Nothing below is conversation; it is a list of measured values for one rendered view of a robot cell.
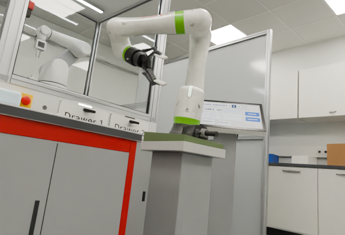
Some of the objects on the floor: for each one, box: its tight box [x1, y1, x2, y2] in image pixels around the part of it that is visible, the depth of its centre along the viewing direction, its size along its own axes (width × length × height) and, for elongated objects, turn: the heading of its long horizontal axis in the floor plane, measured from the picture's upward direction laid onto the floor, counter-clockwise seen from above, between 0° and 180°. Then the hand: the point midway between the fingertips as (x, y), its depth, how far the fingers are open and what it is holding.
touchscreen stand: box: [207, 132, 237, 235], centre depth 200 cm, size 50×45×102 cm
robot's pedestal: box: [140, 141, 225, 235], centre depth 129 cm, size 30×30×76 cm
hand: (164, 71), depth 140 cm, fingers open, 13 cm apart
